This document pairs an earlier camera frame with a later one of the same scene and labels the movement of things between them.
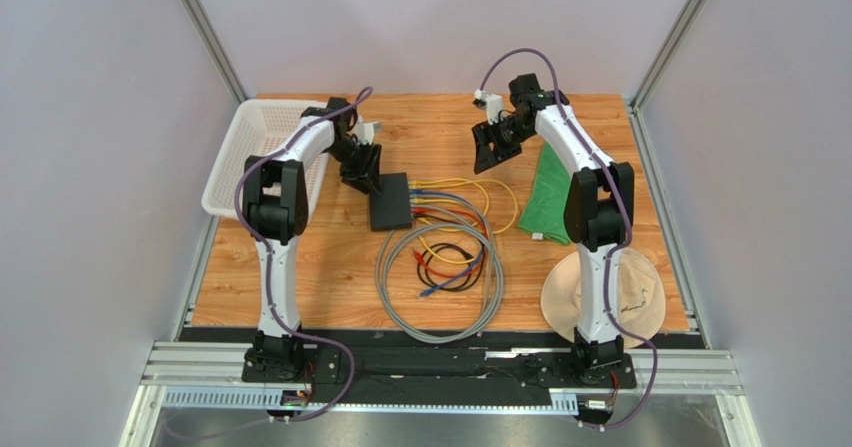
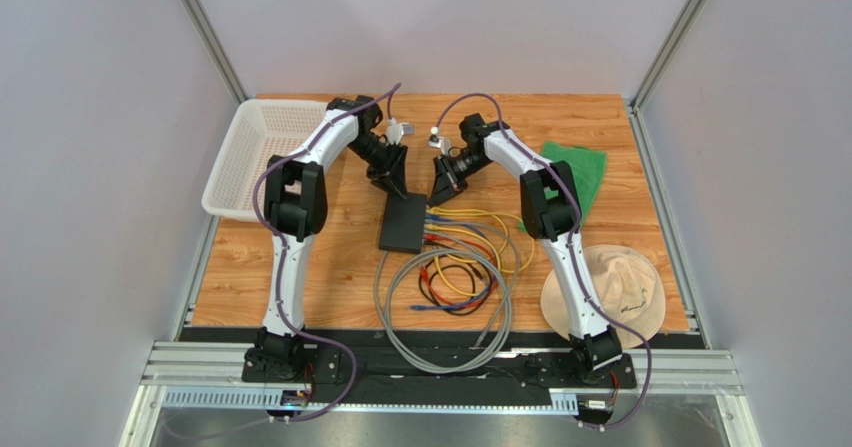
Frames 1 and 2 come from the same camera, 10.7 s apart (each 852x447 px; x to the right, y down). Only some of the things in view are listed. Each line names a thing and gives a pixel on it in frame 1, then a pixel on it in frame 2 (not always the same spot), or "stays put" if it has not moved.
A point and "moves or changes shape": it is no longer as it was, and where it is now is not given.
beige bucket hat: (640, 307) stays put
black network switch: (390, 210) moves or changes shape
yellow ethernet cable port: (419, 182) to (533, 245)
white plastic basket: (257, 127) stays put
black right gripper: (496, 139) to (450, 174)
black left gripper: (365, 171) to (398, 154)
